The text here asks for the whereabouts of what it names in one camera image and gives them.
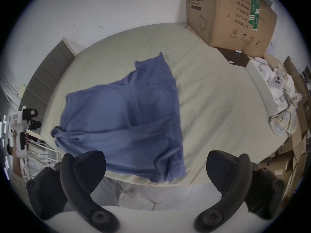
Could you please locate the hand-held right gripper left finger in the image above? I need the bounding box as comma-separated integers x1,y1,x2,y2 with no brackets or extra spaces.
25,151,120,233

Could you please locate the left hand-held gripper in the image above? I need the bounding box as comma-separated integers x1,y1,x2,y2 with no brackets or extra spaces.
9,106,42,159

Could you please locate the person's left hand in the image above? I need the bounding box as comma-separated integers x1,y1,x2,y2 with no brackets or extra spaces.
13,131,31,156

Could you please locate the white box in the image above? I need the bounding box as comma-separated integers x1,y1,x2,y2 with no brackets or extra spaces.
245,60,288,117

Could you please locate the bed with pale green sheet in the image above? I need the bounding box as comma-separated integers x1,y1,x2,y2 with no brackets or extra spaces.
40,22,288,187

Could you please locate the blue shirt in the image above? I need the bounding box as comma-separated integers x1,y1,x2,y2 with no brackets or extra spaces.
51,52,186,183

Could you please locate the dark brown flat box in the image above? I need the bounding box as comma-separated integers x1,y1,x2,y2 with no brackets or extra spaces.
216,47,251,67

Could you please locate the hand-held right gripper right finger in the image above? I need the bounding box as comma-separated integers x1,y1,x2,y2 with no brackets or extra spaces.
194,150,286,232

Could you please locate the striped cloth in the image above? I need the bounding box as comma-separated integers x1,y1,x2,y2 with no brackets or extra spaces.
268,94,299,136

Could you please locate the large brown cardboard carton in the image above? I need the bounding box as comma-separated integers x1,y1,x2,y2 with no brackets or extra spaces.
184,0,277,58

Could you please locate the pile of white cloths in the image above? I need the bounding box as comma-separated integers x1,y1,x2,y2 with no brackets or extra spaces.
258,57,303,111

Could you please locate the grey padded headboard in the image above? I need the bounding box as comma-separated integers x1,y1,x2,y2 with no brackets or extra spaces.
19,37,84,121

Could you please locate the white wire rack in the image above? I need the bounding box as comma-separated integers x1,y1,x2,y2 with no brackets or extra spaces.
22,140,61,180

